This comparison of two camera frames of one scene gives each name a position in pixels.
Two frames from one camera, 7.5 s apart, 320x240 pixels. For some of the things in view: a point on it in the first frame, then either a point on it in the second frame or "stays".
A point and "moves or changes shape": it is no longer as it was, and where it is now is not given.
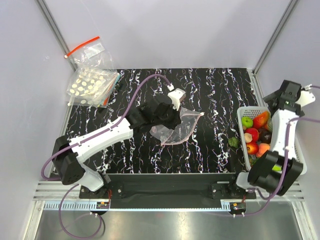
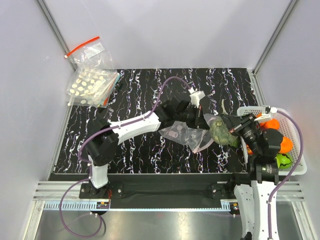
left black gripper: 176,121 -> 199,120
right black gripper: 273,96 -> 237,123
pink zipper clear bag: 168,136 moves or changes shape
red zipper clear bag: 93,54 stays
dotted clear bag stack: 92,86 stays
